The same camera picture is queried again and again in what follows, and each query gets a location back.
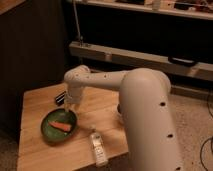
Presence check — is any green ceramic bowl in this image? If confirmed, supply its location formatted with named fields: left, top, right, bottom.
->
left=41, top=108, right=77, bottom=143

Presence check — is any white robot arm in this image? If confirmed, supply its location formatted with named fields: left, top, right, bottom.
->
left=64, top=65, right=185, bottom=171

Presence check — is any black rectangular box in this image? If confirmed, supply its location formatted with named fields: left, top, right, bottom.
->
left=55, top=92, right=66, bottom=106

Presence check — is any orange carrot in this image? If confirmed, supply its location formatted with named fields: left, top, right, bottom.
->
left=50, top=121, right=71, bottom=132

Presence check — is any clear plastic bottle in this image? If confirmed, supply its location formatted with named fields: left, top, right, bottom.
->
left=90, top=126, right=108, bottom=167

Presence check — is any white cup with blue sponge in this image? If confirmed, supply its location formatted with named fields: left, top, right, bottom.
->
left=117, top=104, right=124, bottom=124

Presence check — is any metal vertical pole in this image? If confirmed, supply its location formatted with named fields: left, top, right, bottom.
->
left=72, top=0, right=83, bottom=46

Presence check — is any cluttered background shelf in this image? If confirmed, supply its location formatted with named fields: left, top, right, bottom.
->
left=70, top=0, right=213, bottom=21

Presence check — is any grey metal rail beam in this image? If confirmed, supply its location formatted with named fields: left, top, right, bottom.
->
left=69, top=41, right=213, bottom=82

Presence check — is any black handle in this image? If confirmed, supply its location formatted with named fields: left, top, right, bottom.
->
left=168, top=57, right=198, bottom=67

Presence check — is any black floor cable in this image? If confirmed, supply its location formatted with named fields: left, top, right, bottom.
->
left=199, top=94, right=213, bottom=171

